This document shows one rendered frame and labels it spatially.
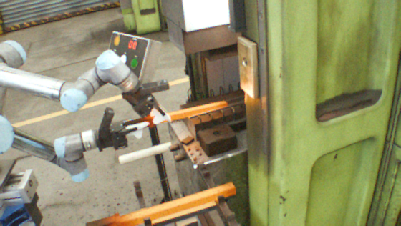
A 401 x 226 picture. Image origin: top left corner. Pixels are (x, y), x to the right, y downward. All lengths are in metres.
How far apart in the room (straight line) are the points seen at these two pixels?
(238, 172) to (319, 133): 0.41
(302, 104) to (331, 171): 0.40
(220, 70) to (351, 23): 0.71
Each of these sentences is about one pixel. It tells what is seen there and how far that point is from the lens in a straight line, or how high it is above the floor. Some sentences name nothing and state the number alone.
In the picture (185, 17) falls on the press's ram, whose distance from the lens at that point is 1.11.
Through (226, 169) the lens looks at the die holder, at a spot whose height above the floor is 0.86.
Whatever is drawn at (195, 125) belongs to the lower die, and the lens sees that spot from 1.33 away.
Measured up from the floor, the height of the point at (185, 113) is 1.01.
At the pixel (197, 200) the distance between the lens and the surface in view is 0.98.
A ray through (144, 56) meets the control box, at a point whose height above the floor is 1.13.
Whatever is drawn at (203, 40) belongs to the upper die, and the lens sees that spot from 1.21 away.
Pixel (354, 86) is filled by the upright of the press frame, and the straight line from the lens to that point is 1.15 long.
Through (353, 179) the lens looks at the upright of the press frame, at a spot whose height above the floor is 0.78.
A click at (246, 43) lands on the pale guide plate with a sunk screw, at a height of 1.35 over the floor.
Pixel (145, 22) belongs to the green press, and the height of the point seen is 0.21.
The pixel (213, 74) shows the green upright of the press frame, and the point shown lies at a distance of 1.57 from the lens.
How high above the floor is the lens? 1.68
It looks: 29 degrees down
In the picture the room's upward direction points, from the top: 7 degrees counter-clockwise
